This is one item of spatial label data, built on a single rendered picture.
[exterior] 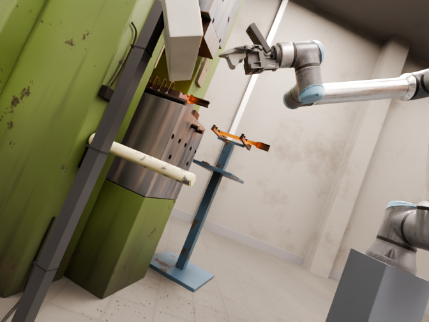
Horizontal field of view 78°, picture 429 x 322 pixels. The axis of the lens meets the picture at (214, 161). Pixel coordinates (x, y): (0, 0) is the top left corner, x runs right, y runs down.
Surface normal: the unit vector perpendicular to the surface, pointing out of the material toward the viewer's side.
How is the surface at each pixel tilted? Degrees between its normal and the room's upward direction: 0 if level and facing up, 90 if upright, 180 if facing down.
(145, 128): 90
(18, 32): 90
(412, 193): 90
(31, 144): 90
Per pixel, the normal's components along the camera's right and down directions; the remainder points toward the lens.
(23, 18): 0.90, 0.34
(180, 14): 0.17, -0.01
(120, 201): -0.23, -0.18
